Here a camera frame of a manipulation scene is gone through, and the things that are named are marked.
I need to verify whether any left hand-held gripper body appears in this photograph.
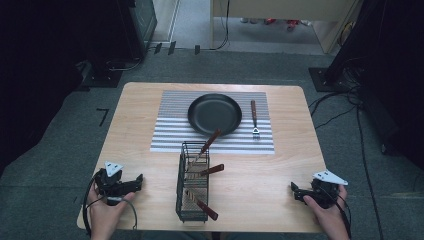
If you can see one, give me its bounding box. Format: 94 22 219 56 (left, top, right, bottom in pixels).
94 161 135 206

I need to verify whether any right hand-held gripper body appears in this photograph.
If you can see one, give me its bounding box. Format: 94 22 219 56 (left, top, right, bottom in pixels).
301 169 349 210

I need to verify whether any person's right hand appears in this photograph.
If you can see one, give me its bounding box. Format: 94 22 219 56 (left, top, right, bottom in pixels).
302 184 348 232

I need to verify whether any person's left hand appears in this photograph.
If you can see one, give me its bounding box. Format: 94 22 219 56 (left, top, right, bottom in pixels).
87 182 136 234

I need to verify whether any grey striped placemat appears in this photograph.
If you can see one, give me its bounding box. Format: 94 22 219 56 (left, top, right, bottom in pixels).
149 89 276 155

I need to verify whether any black tape corner mark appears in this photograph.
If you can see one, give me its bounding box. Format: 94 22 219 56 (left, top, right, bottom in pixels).
96 107 110 128

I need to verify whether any black frying pan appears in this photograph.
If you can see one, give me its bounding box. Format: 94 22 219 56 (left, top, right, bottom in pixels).
187 93 243 138

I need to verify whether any black stand base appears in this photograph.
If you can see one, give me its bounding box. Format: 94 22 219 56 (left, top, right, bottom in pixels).
308 67 349 93
81 61 124 89

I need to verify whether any dark curtain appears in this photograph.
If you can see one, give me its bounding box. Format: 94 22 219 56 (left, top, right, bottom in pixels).
0 0 128 178
324 0 424 171

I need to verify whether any black equipment cabinet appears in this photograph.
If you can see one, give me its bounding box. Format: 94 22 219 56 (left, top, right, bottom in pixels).
114 0 158 62

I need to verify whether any light wooden cabinet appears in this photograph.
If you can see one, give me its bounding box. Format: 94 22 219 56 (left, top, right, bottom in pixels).
209 0 364 55

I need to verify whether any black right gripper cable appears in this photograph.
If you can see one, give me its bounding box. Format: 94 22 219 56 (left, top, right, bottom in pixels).
325 188 353 240

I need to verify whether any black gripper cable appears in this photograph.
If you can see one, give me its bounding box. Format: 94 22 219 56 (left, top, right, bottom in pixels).
325 188 353 240
82 175 139 238

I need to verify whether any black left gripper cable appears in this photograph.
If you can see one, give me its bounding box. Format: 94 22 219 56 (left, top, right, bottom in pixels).
82 175 139 238

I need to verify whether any long black floor cable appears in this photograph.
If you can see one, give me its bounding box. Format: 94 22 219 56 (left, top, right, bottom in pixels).
355 105 382 240

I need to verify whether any black wire utensil basket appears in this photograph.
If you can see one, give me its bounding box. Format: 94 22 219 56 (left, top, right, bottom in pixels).
175 140 211 223

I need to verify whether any wooden-handled utensil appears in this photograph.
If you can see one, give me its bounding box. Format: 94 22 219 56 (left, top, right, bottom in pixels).
189 128 223 168
196 163 225 177
185 189 220 222

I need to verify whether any wooden-handled fork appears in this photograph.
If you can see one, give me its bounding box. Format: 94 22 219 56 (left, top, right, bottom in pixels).
250 99 262 140

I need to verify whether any black hanging cable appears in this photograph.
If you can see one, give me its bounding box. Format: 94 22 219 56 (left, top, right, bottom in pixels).
210 0 232 52

